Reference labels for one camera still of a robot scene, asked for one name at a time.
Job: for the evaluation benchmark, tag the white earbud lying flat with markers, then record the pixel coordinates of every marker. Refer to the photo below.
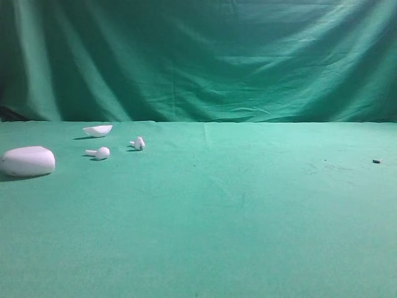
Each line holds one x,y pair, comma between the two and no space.
99,154

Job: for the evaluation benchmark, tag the green backdrop cloth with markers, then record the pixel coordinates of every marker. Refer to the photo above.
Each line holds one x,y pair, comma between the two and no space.
198,61

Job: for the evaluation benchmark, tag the white earbud case body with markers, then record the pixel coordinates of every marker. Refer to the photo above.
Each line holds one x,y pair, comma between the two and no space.
28,161

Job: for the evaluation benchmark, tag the white earbud case lid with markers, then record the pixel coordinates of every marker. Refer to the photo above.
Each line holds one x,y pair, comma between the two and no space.
97,131

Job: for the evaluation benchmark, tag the white earbud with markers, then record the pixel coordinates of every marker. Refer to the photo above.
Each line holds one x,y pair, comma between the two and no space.
138,144
99,154

